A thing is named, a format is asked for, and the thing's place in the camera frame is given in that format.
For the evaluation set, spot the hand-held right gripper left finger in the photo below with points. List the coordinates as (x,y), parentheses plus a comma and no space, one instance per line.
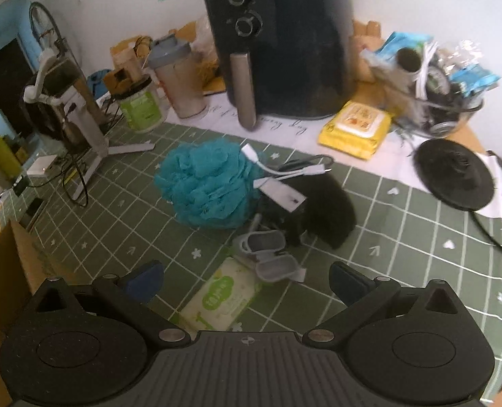
(145,282)

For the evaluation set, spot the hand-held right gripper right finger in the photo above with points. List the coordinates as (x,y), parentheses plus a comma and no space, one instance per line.
(345,282)

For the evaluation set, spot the black fluffy pouf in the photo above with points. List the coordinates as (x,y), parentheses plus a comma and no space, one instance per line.
(331,216)

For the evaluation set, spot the green white soap packet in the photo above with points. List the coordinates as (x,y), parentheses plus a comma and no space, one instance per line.
(223,296)

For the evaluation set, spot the teal mesh bath loofah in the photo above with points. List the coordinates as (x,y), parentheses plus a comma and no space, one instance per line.
(208,182)

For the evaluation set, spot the brown cardboard box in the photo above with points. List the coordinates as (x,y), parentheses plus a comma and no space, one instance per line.
(9,271)

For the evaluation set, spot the green grid tablecloth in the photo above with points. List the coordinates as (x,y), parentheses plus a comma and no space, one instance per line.
(403,237)

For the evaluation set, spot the small grey stick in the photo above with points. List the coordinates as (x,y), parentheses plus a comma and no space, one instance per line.
(256,222)

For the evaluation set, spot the white paper tag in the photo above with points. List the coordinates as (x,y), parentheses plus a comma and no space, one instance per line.
(282,193)

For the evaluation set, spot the yellow wet wipes pack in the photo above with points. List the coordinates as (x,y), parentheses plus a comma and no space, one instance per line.
(354,129)

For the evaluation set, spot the black round kettle base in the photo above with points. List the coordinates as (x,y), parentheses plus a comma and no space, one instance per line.
(454,174)

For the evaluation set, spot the white charger block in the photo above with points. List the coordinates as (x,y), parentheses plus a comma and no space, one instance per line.
(41,166)

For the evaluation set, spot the white script cloth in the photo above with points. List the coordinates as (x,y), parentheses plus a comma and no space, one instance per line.
(276,133)

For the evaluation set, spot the white phone stand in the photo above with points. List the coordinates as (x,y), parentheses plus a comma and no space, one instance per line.
(85,123)

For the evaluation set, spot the green label white jar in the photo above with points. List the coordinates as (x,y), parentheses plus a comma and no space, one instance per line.
(143,108)

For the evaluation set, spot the clear glass bowl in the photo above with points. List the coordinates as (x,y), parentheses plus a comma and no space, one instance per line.
(445,114)

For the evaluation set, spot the grey lid shaker bottle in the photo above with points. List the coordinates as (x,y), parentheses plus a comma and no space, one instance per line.
(179,80)

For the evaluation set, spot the brown paper bag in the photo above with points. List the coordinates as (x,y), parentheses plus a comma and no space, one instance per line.
(126,57)

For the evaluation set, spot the black capped tube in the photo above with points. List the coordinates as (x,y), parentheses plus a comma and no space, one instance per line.
(408,59)

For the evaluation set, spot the tan paper bags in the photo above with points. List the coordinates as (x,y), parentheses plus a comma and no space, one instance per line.
(367,46)

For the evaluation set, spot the blue foil packet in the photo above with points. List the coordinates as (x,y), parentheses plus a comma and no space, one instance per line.
(475,78)

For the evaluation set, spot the blue white snack packet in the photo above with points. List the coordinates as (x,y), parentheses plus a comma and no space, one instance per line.
(399,44)

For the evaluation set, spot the black air fryer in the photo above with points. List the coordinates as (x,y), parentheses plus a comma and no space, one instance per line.
(284,42)

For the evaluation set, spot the bicycle wheel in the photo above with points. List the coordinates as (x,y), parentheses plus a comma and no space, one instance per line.
(43,25)

